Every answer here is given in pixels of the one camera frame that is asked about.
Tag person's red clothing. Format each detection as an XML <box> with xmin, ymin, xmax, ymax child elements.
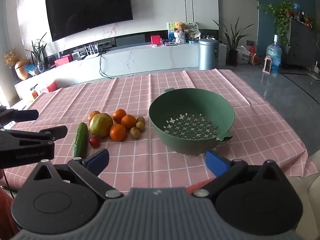
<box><xmin>0</xmin><ymin>187</ymin><xmax>19</xmax><ymax>240</ymax></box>

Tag white router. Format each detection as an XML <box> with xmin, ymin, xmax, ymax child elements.
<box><xmin>83</xmin><ymin>44</ymin><xmax>99</xmax><ymax>59</ymax></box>

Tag hanging pothos plant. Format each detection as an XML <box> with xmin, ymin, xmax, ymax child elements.
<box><xmin>264</xmin><ymin>1</ymin><xmax>295</xmax><ymax>47</ymax></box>

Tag black flat television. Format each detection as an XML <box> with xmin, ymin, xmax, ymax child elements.
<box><xmin>45</xmin><ymin>0</ymin><xmax>133</xmax><ymax>42</ymax></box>

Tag white marble media console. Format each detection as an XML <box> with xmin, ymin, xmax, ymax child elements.
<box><xmin>14</xmin><ymin>42</ymin><xmax>228</xmax><ymax>100</ymax></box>

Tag orange mandarin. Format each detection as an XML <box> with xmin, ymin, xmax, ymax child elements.
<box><xmin>121</xmin><ymin>114</ymin><xmax>137</xmax><ymax>130</ymax></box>
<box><xmin>109</xmin><ymin>124</ymin><xmax>127</xmax><ymax>142</ymax></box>
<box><xmin>88</xmin><ymin>110</ymin><xmax>101</xmax><ymax>122</ymax></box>
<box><xmin>112</xmin><ymin>109</ymin><xmax>127</xmax><ymax>123</ymax></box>

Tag round paper fan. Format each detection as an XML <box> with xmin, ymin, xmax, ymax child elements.
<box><xmin>185</xmin><ymin>21</ymin><xmax>201</xmax><ymax>40</ymax></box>

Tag pink checked tablecloth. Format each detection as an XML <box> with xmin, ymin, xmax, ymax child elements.
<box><xmin>5</xmin><ymin>69</ymin><xmax>312</xmax><ymax>198</ymax></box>

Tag beige sofa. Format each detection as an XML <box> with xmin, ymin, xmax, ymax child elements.
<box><xmin>287</xmin><ymin>150</ymin><xmax>320</xmax><ymax>240</ymax></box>

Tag blue water jug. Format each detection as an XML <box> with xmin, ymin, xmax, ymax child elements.
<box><xmin>266</xmin><ymin>35</ymin><xmax>282</xmax><ymax>72</ymax></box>

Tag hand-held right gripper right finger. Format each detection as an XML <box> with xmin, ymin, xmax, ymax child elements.
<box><xmin>194</xmin><ymin>149</ymin><xmax>290</xmax><ymax>198</ymax></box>

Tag silver trash can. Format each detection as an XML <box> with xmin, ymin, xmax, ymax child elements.
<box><xmin>199</xmin><ymin>39</ymin><xmax>220</xmax><ymax>70</ymax></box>

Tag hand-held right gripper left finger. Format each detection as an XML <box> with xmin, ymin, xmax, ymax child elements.
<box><xmin>24</xmin><ymin>149</ymin><xmax>124</xmax><ymax>198</ymax></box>

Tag green cucumber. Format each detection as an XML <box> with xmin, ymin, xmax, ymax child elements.
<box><xmin>72</xmin><ymin>122</ymin><xmax>89</xmax><ymax>159</ymax></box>

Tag green colander bowl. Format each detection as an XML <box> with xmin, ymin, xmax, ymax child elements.
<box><xmin>149</xmin><ymin>87</ymin><xmax>235</xmax><ymax>154</ymax></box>

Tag snake plant in black pot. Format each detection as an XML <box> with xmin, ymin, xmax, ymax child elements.
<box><xmin>213</xmin><ymin>17</ymin><xmax>253</xmax><ymax>67</ymax></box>

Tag white plastic bag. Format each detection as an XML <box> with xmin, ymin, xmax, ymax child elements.
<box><xmin>236</xmin><ymin>46</ymin><xmax>251</xmax><ymax>64</ymax></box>

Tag grey cabinet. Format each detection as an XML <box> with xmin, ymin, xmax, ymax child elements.
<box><xmin>284</xmin><ymin>17</ymin><xmax>320</xmax><ymax>68</ymax></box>

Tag brown teddy bear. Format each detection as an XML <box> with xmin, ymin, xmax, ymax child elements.
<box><xmin>174</xmin><ymin>22</ymin><xmax>190</xmax><ymax>34</ymax></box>

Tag orange toy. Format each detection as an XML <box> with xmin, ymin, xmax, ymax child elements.
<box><xmin>249</xmin><ymin>44</ymin><xmax>258</xmax><ymax>65</ymax></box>

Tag orange vase with dried flowers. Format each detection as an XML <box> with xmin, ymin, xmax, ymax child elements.
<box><xmin>4</xmin><ymin>50</ymin><xmax>31</xmax><ymax>81</ymax></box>

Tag potted orchid plant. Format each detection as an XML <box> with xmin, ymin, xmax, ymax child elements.
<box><xmin>26</xmin><ymin>32</ymin><xmax>48</xmax><ymax>74</ymax></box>

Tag pink box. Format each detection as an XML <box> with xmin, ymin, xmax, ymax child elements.
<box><xmin>54</xmin><ymin>54</ymin><xmax>73</xmax><ymax>67</ymax></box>

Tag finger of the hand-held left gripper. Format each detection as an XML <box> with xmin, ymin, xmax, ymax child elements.
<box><xmin>0</xmin><ymin>125</ymin><xmax>68</xmax><ymax>146</ymax></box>
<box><xmin>0</xmin><ymin>106</ymin><xmax>39</xmax><ymax>128</ymax></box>

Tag black cable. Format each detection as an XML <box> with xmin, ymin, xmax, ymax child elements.
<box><xmin>99</xmin><ymin>51</ymin><xmax>118</xmax><ymax>78</ymax></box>

